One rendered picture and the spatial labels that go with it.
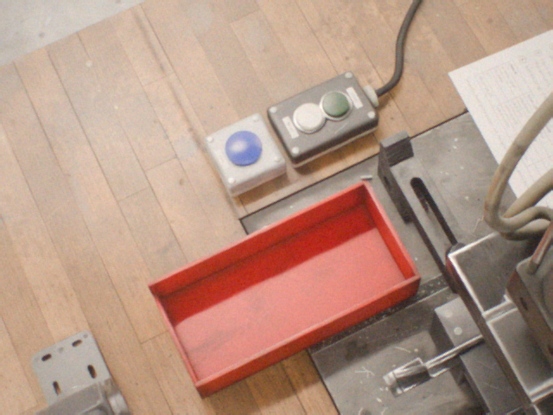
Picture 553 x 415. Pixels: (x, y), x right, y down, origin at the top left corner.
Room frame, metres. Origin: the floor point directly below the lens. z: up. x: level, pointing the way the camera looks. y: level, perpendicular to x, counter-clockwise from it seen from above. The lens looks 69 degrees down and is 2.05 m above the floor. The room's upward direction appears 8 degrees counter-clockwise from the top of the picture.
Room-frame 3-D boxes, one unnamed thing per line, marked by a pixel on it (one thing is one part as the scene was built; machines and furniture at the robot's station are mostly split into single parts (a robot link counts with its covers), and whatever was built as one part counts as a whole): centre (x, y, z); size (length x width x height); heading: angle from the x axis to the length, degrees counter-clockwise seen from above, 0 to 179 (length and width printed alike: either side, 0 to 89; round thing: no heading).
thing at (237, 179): (0.50, 0.02, 0.90); 0.07 x 0.07 x 0.06; 19
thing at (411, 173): (0.37, -0.16, 0.95); 0.15 x 0.03 x 0.10; 19
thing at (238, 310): (0.33, 0.00, 0.93); 0.25 x 0.12 x 0.06; 109
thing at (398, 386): (0.22, -0.12, 0.98); 0.07 x 0.02 x 0.01; 109
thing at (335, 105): (0.53, -0.08, 0.93); 0.03 x 0.03 x 0.02
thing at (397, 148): (0.43, -0.14, 0.95); 0.06 x 0.03 x 0.09; 19
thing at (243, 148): (0.50, 0.02, 0.93); 0.04 x 0.04 x 0.02
